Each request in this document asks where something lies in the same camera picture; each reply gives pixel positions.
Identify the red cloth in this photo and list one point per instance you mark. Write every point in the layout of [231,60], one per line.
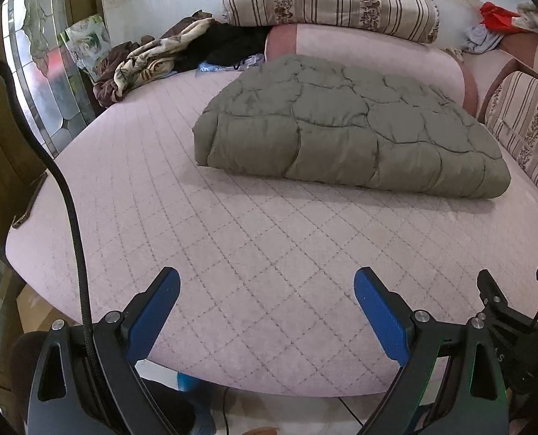
[498,16]

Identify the white cloth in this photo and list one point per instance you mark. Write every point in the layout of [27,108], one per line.
[534,18]

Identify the grey-green quilt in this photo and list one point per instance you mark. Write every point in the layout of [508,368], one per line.
[341,136]

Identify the brown cream floral blanket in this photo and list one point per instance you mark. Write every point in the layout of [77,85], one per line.
[146,63]

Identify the stained glass window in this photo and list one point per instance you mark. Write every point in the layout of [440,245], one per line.
[28,54]

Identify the pale grey cloth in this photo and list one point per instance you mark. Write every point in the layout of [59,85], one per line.
[482,38]

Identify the pink bolster pillow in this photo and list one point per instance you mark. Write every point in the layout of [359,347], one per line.
[364,45]

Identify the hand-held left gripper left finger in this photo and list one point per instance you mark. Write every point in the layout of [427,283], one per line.
[155,312]

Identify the clear blue plastic bag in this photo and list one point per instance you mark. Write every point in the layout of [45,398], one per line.
[214,67]

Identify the pink quilted bed mattress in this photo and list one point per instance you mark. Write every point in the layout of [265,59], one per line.
[205,213]

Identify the black cloth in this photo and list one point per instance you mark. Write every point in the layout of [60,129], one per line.
[223,45]

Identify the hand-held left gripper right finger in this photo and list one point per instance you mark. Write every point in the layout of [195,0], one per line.
[380,312]

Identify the wooden sofa armrest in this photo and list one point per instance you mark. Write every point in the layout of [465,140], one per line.
[500,82]

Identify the striped floral cushion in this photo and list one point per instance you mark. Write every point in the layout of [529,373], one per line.
[522,118]

